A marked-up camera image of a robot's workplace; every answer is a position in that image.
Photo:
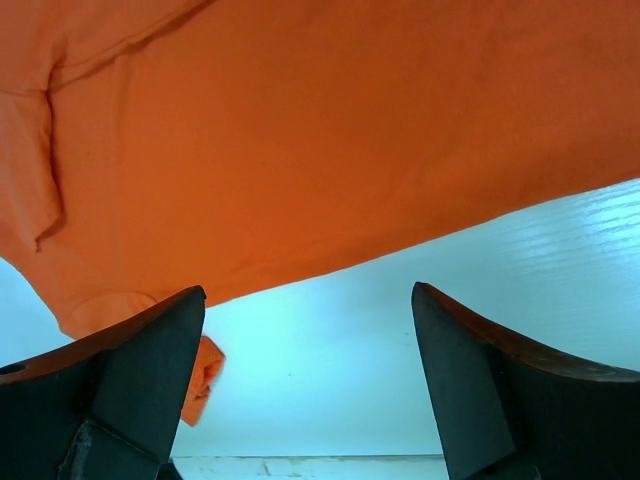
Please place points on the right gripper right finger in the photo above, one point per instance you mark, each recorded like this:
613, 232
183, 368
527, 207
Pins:
509, 407

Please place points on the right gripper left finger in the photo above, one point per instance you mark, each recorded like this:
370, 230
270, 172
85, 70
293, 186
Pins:
106, 406

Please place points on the orange t-shirt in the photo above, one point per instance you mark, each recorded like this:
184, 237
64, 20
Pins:
148, 146

